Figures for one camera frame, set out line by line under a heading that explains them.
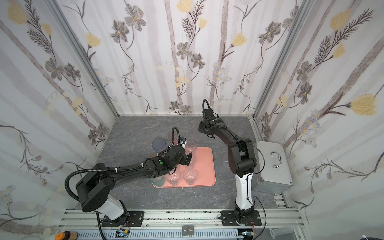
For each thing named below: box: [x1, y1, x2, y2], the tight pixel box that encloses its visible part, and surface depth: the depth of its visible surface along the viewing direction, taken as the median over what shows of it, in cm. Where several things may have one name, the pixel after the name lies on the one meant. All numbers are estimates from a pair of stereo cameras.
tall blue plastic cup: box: [152, 137, 169, 153], surface depth 88 cm
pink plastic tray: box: [152, 147, 216, 188], surface depth 90 cm
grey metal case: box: [251, 140, 293, 194], surface depth 76 cm
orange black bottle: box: [55, 230, 79, 240], surface depth 66 cm
